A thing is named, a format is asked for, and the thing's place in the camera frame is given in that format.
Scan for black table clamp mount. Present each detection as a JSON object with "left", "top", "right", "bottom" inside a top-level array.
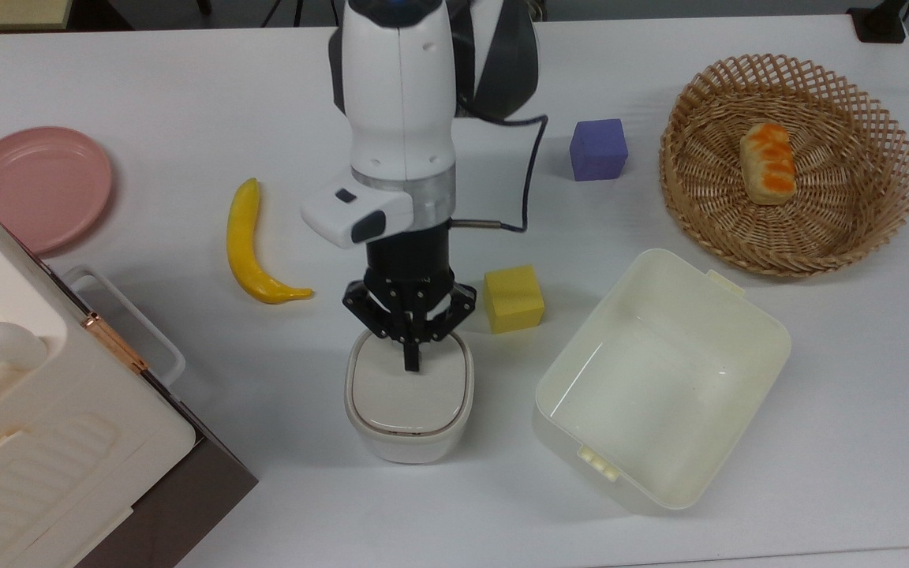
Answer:
[{"left": 848, "top": 0, "right": 908, "bottom": 45}]

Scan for orange glazed bread loaf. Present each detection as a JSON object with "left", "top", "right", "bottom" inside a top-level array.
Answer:
[{"left": 739, "top": 121, "right": 798, "bottom": 207}]

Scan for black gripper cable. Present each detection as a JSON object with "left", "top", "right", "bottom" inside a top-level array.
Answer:
[{"left": 453, "top": 93, "right": 548, "bottom": 234}]

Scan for cream dustbin flip lid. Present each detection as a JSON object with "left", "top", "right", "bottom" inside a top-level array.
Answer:
[{"left": 351, "top": 331, "right": 472, "bottom": 434}]

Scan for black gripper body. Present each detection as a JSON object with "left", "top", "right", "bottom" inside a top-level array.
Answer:
[{"left": 365, "top": 220, "right": 456, "bottom": 305}]

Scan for yellow plastic banana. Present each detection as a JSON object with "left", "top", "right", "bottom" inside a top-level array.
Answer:
[{"left": 226, "top": 177, "right": 315, "bottom": 305}]

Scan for white plastic storage box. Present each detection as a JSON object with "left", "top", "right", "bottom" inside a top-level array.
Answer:
[{"left": 533, "top": 248, "right": 793, "bottom": 513}]

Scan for cream plastic cabinet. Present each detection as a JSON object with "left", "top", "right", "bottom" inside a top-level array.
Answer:
[{"left": 0, "top": 180, "right": 197, "bottom": 568}]

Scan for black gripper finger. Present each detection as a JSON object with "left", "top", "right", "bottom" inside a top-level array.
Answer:
[
  {"left": 342, "top": 276, "right": 413, "bottom": 372},
  {"left": 413, "top": 282, "right": 478, "bottom": 372}
]

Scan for cream dustbin body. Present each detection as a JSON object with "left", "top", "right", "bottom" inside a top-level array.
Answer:
[{"left": 343, "top": 327, "right": 476, "bottom": 465}]

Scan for yellow foam cube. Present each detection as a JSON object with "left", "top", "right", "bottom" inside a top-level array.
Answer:
[{"left": 483, "top": 265, "right": 546, "bottom": 335}]

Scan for purple foam cube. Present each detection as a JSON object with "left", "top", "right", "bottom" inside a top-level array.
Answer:
[{"left": 569, "top": 118, "right": 630, "bottom": 183}]

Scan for pink plastic plate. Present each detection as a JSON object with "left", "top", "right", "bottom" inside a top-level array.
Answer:
[{"left": 0, "top": 126, "right": 114, "bottom": 256}]

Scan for woven wicker basket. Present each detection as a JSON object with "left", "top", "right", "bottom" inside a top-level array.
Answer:
[{"left": 659, "top": 54, "right": 909, "bottom": 278}]

